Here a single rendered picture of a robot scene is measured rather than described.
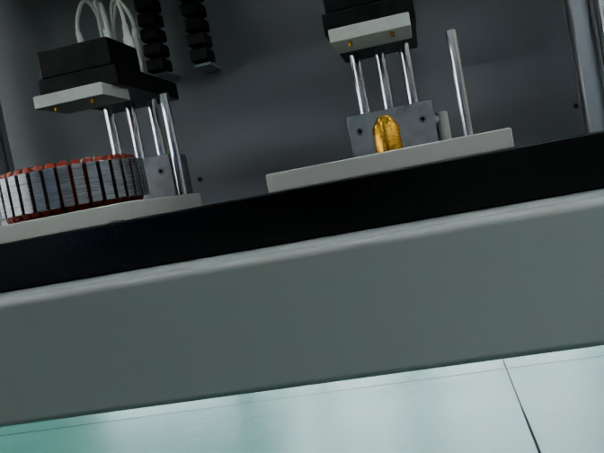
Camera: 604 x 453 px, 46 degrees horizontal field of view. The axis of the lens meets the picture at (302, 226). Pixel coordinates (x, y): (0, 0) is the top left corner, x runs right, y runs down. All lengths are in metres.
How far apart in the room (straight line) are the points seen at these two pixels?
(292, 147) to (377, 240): 0.53
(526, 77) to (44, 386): 0.59
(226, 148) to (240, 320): 0.54
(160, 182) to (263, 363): 0.43
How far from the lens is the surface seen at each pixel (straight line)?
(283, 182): 0.44
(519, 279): 0.25
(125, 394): 0.29
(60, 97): 0.61
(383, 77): 0.65
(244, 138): 0.78
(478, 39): 0.77
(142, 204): 0.49
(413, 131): 0.63
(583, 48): 0.72
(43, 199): 0.52
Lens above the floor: 0.77
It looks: 3 degrees down
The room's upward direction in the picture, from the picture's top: 11 degrees counter-clockwise
